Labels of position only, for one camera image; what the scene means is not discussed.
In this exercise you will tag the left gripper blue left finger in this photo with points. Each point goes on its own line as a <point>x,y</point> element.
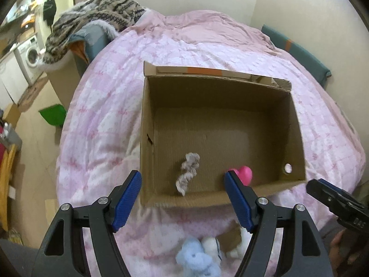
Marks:
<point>105,219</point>

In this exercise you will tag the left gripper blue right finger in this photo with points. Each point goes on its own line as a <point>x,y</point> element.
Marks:
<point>259,217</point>

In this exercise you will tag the pink rubber duck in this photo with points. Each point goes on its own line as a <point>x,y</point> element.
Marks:
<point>244,173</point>

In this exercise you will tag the white sock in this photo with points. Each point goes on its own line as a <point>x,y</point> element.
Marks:
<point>211,247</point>

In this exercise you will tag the light blue plush toy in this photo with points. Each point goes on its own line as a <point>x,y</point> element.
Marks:
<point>195,261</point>

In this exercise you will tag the grey white scrunchie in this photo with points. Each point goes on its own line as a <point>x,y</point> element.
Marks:
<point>189,171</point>

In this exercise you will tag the person right hand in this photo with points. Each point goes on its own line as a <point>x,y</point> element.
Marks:
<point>336,258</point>

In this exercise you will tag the pink patterned bed quilt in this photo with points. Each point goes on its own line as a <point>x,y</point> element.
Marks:
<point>100,141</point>

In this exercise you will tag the brown cardboard box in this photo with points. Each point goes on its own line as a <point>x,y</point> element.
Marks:
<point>231,119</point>

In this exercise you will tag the green bin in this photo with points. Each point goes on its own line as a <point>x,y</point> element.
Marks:
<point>54,115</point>

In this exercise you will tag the wooden chair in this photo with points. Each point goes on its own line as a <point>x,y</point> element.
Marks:
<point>6,167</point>

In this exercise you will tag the teal cushion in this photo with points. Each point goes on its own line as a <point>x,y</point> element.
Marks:
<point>311,63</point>

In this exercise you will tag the teal fur-trimmed jacket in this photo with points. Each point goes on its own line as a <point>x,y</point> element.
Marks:
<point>89,41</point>

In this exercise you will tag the white washing machine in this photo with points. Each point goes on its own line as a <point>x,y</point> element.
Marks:
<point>28,55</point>

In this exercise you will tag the striped knit blanket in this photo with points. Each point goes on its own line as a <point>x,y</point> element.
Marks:
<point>114,16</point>

